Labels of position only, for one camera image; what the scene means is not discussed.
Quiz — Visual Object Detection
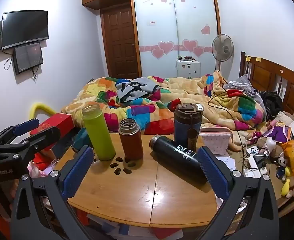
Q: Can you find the green bottle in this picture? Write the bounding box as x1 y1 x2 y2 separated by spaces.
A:
82 103 116 161

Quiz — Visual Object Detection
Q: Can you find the teal ceramic cup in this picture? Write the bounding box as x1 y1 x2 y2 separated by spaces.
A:
71 127 93 153

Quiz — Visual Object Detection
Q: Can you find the yellow foam tube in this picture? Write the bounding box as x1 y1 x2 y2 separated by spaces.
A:
29 102 57 119

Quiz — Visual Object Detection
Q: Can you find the white power strip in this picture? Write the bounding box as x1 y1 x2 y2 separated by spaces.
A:
244 167 268 178

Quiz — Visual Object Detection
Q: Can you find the yellow plush toy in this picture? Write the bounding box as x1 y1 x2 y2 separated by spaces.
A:
281 167 294 199

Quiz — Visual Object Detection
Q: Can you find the red gift box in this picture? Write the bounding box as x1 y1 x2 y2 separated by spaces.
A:
29 113 76 156

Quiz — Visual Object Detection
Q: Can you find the purple plush doll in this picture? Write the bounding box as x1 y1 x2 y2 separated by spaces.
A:
265 122 290 144

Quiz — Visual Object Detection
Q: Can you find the black lying thermos bottle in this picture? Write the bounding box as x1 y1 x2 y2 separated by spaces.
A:
149 135 207 184

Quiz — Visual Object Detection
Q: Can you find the pink dotted box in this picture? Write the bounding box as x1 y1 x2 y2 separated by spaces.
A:
199 127 232 156

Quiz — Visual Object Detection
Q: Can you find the red thermos bottle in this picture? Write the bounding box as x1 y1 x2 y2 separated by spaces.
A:
119 118 144 160

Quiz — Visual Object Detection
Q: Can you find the colourful patchwork blanket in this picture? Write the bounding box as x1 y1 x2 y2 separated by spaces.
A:
61 71 267 152

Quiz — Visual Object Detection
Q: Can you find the black clothing pile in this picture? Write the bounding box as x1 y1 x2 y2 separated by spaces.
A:
259 90 283 121

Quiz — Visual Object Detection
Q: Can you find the grey black garment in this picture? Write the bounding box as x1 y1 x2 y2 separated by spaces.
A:
116 77 160 104

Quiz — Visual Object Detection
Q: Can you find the blue tumbler brown lid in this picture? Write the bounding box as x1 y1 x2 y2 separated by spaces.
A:
174 103 204 151

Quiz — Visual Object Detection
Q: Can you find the silver grey pillow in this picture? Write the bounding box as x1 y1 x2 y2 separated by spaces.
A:
223 74 263 104

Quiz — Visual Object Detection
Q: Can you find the wooden bed headboard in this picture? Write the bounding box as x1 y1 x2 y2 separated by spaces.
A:
239 51 294 114

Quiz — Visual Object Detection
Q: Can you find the brown wooden door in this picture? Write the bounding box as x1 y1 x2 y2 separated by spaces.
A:
101 4 139 79

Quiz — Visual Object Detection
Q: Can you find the white small cabinet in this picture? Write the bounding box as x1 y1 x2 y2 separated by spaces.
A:
176 60 201 79

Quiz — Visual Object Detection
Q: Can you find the standing electric fan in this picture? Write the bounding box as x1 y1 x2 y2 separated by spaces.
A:
212 34 235 71

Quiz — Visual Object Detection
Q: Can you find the sliding wardrobe with hearts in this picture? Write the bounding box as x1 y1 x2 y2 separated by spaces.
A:
133 0 219 78

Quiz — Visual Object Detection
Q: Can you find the small wall monitor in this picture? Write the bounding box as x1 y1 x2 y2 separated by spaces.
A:
13 42 43 75

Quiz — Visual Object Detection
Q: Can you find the large wall television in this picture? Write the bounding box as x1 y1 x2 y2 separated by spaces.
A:
0 10 49 50

